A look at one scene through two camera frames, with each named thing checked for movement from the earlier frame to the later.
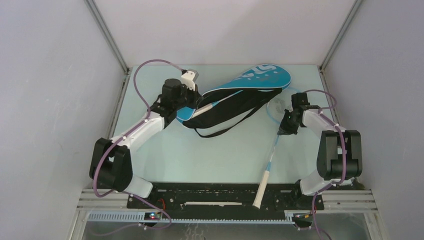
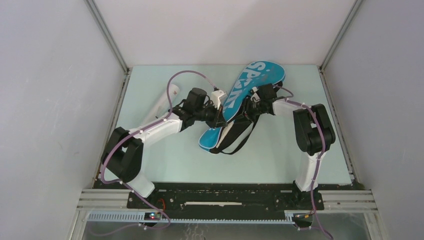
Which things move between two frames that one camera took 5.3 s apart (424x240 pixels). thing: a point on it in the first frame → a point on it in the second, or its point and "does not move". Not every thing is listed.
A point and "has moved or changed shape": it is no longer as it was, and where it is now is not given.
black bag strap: [270, 99] → [232, 131]
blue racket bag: [231, 101] has moved or changed shape
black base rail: [196, 200] does not move
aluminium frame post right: [339, 35] does not move
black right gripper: [285, 129] → [247, 108]
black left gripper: [195, 95] → [218, 120]
